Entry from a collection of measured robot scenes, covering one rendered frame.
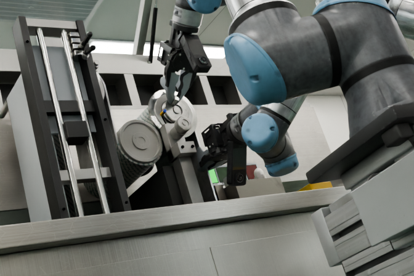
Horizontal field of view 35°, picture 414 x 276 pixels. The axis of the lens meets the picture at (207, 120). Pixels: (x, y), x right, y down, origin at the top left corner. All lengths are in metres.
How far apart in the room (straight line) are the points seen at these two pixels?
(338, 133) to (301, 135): 3.89
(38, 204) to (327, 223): 0.84
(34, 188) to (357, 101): 0.96
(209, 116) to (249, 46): 1.33
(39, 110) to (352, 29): 0.72
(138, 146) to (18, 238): 0.60
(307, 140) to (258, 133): 1.17
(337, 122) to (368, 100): 5.48
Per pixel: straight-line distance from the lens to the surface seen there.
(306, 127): 2.53
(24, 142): 1.74
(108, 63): 2.19
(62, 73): 1.55
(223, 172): 2.18
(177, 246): 1.28
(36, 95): 1.45
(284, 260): 1.41
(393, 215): 0.76
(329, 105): 6.49
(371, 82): 0.97
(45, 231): 1.15
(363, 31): 0.99
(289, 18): 0.99
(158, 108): 1.73
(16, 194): 1.86
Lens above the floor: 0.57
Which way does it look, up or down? 21 degrees up
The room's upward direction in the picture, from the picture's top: 18 degrees counter-clockwise
